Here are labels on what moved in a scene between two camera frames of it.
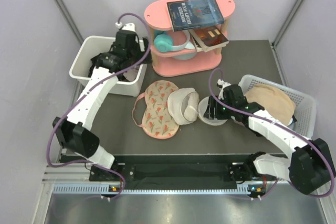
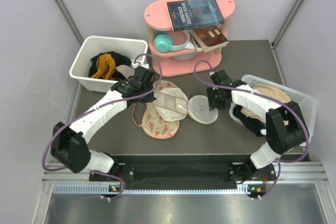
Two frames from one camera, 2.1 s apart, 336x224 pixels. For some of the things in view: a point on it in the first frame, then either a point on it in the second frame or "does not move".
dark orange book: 206,39 does not move
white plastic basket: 306,104 does not move
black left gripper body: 136,53 → 148,98
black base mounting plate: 175,172 does not move
